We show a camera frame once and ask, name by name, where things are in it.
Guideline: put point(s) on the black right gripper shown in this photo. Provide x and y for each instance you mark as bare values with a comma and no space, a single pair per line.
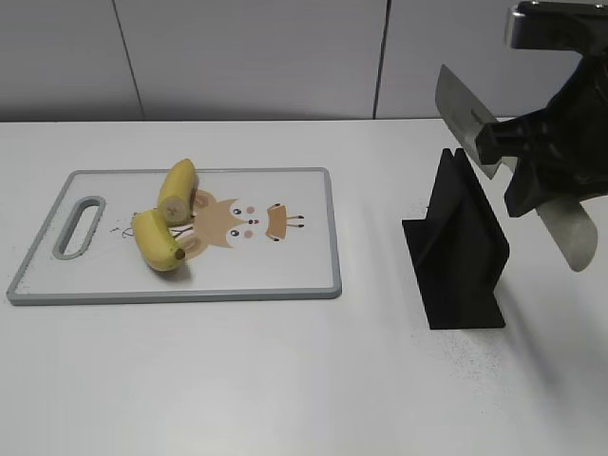
572,128

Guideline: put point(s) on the steel cleaver white handle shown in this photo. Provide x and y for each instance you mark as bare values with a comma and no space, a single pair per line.
567,222

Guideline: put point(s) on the yellow plastic banana tip half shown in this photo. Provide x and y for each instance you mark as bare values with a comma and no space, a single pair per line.
177,190

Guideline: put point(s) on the yellow plastic banana stem half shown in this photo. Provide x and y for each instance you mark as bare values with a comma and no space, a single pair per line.
159,249

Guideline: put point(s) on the black knife stand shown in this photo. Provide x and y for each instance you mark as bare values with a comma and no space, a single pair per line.
458,250

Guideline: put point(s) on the white grey deer cutting board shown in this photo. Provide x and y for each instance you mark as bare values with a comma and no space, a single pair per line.
257,234

